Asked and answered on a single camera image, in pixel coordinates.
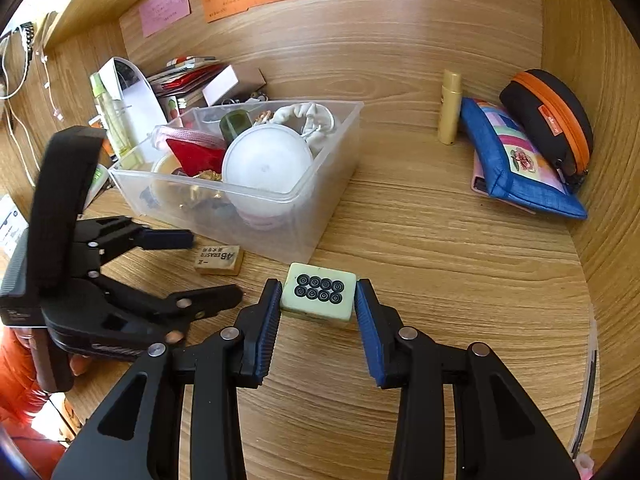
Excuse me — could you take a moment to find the green mahjong tile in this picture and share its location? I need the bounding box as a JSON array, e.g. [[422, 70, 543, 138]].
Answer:
[[280, 262, 357, 322]]

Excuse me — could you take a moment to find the cream tape roll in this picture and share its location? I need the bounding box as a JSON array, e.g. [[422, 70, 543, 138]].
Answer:
[[150, 152, 195, 211]]

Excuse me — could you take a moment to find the stack of books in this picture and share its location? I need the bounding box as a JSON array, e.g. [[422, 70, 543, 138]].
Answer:
[[146, 56, 228, 120]]

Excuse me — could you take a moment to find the blue patchwork pouch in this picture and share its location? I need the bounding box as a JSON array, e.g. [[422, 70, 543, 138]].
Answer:
[[459, 98, 587, 220]]

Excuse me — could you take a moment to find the pink round compact case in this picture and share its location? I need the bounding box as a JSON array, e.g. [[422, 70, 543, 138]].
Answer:
[[222, 124, 314, 231]]

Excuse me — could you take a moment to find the brown eraser block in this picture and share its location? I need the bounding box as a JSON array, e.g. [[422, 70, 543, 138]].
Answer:
[[194, 245, 244, 275]]

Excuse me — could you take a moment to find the small white cardboard box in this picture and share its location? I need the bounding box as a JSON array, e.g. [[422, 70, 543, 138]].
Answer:
[[202, 64, 266, 106]]

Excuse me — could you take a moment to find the clear plastic storage bin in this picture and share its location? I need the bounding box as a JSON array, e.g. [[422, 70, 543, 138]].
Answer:
[[110, 101, 363, 263]]

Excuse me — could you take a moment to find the white folded paper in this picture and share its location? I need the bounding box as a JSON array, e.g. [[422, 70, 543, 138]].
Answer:
[[98, 56, 167, 146]]

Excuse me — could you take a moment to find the pink phone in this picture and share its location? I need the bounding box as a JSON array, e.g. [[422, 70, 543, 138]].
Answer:
[[471, 153, 535, 214]]

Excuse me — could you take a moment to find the pink sticky note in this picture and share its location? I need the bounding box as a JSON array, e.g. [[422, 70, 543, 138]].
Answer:
[[139, 0, 191, 38]]

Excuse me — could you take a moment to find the yellow spray bottle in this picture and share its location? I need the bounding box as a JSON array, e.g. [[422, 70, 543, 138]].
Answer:
[[90, 73, 132, 158]]

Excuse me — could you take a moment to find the white drawstring pouch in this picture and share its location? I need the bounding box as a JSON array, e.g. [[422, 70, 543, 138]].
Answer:
[[268, 102, 336, 156]]

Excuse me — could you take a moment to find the dark green glass bottle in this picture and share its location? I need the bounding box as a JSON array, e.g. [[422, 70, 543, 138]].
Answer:
[[219, 110, 253, 145]]

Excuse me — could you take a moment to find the white cable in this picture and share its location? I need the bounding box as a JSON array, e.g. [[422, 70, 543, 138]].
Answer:
[[0, 24, 42, 187]]

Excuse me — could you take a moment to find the red velvet pouch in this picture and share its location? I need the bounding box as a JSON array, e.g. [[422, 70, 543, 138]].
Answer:
[[167, 139, 224, 177]]

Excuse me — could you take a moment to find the black orange zipper case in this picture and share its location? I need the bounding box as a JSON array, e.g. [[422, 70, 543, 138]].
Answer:
[[499, 70, 593, 193]]

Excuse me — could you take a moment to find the person left hand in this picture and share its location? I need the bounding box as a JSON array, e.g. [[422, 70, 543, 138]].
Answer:
[[13, 328, 92, 377]]

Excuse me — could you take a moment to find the green orange lotion bottle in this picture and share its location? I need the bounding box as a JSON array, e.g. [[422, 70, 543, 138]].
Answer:
[[84, 164, 110, 210]]

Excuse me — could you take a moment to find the pink mesh pouch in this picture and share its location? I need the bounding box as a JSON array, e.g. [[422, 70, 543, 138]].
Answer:
[[150, 125, 228, 150]]

